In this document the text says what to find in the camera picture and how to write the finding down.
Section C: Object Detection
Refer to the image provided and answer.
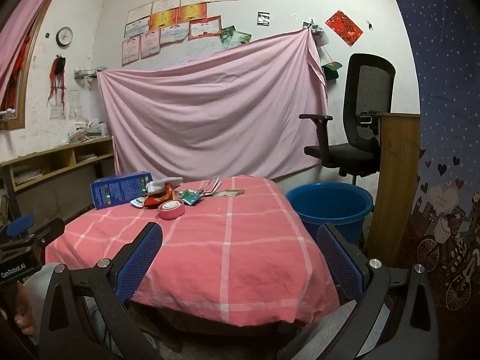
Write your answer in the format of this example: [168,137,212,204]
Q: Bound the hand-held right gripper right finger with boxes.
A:
[277,223,439,360]

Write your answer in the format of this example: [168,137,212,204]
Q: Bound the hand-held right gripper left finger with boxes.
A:
[37,222,166,360]

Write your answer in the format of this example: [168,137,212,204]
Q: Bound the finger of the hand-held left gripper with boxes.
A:
[0,214,35,250]
[17,217,65,256]

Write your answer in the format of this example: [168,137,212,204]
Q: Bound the blue plastic basin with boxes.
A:
[286,183,374,248]

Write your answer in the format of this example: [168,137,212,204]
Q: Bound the red snack wrapper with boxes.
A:
[142,184,177,209]

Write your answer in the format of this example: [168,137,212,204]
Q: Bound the blue carton box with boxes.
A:
[91,171,154,211]

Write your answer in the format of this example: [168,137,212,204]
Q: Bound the silver metal clip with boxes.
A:
[195,178,222,197]

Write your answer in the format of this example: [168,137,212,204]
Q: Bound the person's left hand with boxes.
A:
[13,283,37,337]

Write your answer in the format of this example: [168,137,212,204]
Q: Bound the stack of papers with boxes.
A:
[11,165,42,185]

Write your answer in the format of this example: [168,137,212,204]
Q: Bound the pink tape roll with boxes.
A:
[157,199,186,220]

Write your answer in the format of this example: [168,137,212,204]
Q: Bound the person's grey trousers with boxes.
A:
[22,262,392,360]

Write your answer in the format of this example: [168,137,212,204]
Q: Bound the pink checked tablecloth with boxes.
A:
[45,175,340,326]

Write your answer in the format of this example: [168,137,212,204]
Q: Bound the pile of books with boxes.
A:
[62,118,109,145]

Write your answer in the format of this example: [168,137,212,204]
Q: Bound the red hanging ribbons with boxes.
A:
[47,55,67,107]

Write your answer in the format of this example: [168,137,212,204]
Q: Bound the pink hanging bed sheet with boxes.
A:
[97,28,330,181]

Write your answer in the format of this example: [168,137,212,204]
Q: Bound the black mesh office chair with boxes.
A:
[299,53,397,186]

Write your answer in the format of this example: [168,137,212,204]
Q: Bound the green hanging cap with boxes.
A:
[322,61,343,81]

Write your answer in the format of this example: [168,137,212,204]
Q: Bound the pink window curtain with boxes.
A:
[0,0,70,98]

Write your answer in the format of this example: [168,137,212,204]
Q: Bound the red diamond paper decoration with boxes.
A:
[325,10,364,47]

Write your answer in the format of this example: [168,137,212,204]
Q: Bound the green photo print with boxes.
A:
[230,31,253,47]
[219,26,237,48]

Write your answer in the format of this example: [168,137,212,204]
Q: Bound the wooden wall shelf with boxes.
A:
[0,137,115,229]

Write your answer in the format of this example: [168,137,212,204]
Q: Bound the white wall paper sheets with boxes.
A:
[50,90,81,121]

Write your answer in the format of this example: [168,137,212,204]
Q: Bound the wooden window frame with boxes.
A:
[0,0,57,130]

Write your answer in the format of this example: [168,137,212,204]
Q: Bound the round wall clock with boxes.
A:
[56,27,73,48]

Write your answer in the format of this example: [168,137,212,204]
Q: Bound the group of wall certificates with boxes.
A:
[121,0,244,67]

